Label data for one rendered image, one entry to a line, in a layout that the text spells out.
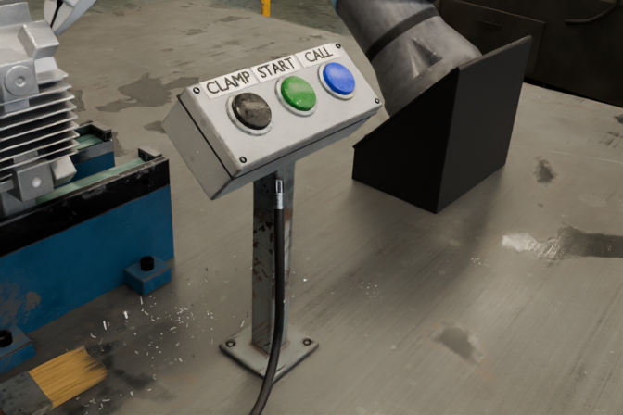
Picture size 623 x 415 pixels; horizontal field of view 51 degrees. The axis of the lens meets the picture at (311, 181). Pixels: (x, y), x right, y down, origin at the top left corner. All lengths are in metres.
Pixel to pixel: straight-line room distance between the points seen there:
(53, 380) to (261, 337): 0.19
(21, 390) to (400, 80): 0.57
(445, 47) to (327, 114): 0.40
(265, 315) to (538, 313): 0.30
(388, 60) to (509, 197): 0.26
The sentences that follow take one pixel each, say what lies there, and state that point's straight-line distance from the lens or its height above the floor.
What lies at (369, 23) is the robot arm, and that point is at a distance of 0.91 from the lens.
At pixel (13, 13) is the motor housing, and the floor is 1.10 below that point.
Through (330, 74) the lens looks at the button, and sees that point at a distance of 0.53.
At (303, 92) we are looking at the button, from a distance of 0.50.
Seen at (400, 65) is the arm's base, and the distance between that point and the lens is 0.89.
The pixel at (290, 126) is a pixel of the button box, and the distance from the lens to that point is 0.48.
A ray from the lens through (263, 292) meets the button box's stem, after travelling 0.60.
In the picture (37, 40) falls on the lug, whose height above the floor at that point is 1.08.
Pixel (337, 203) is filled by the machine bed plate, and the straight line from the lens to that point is 0.89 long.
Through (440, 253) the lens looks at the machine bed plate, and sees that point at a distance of 0.81.
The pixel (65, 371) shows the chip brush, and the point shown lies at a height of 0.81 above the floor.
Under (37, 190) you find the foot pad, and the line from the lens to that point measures 0.60.
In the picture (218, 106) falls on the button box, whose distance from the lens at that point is 0.46.
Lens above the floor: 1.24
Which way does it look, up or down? 28 degrees down
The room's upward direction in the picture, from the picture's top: 3 degrees clockwise
